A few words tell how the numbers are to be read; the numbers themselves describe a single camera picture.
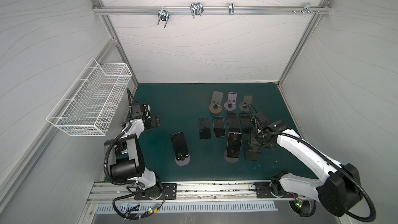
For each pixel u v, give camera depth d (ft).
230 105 3.52
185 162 2.75
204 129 3.16
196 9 2.51
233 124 3.21
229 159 2.78
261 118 2.12
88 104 2.25
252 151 2.62
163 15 2.61
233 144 2.57
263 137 1.91
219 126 3.15
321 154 1.48
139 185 1.68
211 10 2.56
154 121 2.76
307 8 2.51
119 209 2.30
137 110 2.37
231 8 2.55
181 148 2.56
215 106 3.38
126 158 1.47
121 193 2.45
